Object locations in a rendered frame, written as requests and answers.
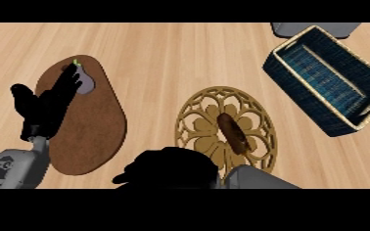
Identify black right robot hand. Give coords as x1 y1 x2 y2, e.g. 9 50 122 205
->
111 146 221 190

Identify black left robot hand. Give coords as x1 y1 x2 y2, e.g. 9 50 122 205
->
10 63 84 142

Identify gold floral round placemat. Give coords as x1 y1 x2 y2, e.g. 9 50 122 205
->
174 85 279 179

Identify brown sweet potato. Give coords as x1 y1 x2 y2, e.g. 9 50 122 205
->
215 112 252 156

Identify dark blue wicker basket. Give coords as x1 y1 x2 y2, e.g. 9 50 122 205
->
261 24 370 138

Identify pale purple eggplant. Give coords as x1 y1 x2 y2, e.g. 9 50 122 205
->
71 58 97 96

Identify brown oval cutting board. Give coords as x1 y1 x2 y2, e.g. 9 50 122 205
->
35 54 128 176

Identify grey flat object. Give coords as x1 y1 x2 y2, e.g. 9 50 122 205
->
270 23 363 40

